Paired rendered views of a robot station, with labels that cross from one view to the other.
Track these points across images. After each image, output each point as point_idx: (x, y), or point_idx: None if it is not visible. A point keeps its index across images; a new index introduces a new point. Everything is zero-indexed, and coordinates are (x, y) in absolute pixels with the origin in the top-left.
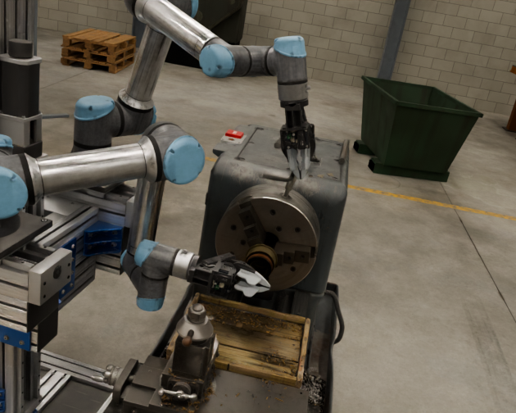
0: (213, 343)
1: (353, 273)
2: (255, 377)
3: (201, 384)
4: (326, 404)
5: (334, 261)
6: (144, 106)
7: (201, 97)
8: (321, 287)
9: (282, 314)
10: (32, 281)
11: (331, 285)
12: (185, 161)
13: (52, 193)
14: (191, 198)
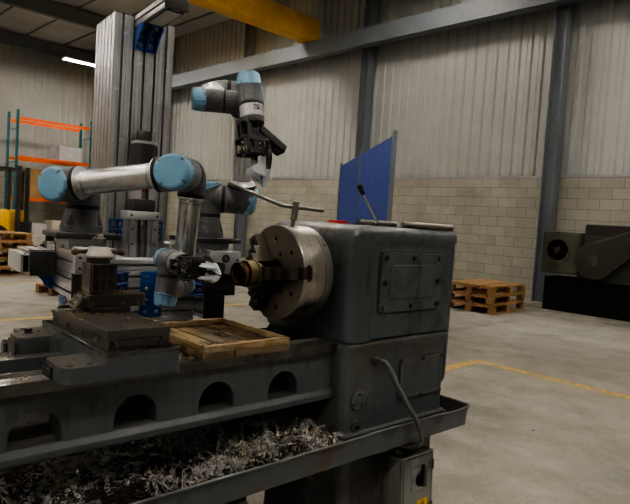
0: (110, 271)
1: None
2: (181, 345)
3: (88, 297)
4: (323, 458)
5: (619, 472)
6: (240, 185)
7: (576, 335)
8: (347, 335)
9: (269, 332)
10: (73, 255)
11: (463, 405)
12: (169, 168)
13: (88, 191)
14: (479, 396)
